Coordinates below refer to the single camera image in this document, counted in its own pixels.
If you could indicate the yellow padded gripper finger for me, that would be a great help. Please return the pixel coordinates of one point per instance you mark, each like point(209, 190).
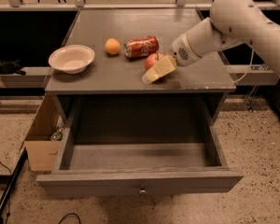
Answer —
point(163, 67)

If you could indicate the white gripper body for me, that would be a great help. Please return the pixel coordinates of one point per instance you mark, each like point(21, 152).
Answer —
point(180, 51)

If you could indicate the red apple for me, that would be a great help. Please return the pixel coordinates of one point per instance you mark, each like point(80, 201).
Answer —
point(152, 59)

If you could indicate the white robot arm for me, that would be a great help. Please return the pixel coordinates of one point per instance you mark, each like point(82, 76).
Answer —
point(230, 23)

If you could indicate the open grey top drawer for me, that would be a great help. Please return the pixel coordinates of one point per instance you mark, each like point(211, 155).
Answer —
point(116, 160)

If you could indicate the red soda can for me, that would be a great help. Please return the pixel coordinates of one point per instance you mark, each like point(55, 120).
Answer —
point(141, 46)

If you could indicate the orange fruit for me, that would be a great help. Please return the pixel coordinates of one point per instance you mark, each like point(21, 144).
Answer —
point(112, 46)

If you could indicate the grey wooden cabinet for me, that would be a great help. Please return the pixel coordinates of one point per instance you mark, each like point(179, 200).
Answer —
point(111, 88)

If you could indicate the white bowl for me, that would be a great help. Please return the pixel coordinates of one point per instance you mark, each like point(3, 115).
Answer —
point(72, 59)

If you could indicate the cardboard box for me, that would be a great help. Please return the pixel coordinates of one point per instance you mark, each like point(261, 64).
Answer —
point(41, 150)

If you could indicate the black object on shelf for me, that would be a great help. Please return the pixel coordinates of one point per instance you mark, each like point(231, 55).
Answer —
point(11, 67)

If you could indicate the black floor rail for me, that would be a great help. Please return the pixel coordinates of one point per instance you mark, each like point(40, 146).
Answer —
point(9, 181)

